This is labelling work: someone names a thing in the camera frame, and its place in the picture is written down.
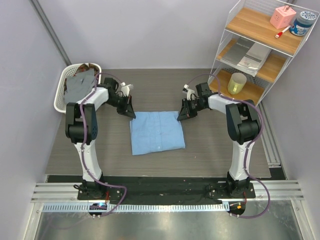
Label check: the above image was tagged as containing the light blue long sleeve shirt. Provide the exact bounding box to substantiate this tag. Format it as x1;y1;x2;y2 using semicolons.
129;111;186;156

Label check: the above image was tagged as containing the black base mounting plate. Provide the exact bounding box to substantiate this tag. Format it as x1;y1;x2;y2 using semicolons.
46;174;256;206

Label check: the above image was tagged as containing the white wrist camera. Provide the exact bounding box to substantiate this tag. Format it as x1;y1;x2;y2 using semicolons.
120;82;134;97
182;84;196;101

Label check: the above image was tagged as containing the purple cable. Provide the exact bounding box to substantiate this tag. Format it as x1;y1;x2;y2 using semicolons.
80;72;129;218
186;73;272;220

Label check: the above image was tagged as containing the pink cube power strip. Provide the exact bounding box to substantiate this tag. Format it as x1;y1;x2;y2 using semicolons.
269;5;297;29

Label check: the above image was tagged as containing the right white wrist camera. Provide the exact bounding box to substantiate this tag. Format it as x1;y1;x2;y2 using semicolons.
182;84;196;101

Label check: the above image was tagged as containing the yellow translucent cup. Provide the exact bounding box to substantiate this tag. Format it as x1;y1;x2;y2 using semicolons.
227;72;247;95

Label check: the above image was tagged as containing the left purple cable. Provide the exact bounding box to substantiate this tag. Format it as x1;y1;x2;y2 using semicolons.
80;72;129;218

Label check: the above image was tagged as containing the white wire wooden shelf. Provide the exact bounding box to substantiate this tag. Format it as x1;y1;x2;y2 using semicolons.
208;0;320;105

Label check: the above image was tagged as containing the brown patterned garment in basket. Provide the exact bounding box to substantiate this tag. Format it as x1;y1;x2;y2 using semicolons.
74;63;100;75

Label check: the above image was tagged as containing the red white marker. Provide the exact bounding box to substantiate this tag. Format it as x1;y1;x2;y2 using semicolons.
274;25;291;39

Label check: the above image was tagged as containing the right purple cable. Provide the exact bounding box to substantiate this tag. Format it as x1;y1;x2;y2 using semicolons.
186;73;272;220

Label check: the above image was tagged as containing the grey booklet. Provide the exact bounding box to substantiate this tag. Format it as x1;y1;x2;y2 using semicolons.
220;37;271;77

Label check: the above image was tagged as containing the blue white jar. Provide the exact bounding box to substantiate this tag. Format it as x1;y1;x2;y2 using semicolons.
289;11;317;37

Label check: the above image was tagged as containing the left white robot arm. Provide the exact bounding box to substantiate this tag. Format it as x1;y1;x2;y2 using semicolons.
65;77;136;200

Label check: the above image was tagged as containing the white laundry basket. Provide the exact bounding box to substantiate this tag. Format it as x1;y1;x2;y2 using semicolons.
53;63;102;114

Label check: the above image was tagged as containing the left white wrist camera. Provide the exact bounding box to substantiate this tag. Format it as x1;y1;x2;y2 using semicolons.
120;82;134;97

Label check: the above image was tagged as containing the grey shirt in basket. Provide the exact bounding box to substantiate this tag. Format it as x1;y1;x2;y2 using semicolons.
64;68;95;104

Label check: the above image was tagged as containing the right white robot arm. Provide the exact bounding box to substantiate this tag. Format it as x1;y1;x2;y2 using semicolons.
177;83;262;198

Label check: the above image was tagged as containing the white slotted cable duct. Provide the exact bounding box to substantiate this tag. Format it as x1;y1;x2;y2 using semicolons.
42;202;230;213

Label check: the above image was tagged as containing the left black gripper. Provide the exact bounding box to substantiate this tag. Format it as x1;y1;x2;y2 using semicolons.
104;94;136;119

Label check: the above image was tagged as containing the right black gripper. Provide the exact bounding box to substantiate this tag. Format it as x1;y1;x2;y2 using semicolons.
177;98;206;121

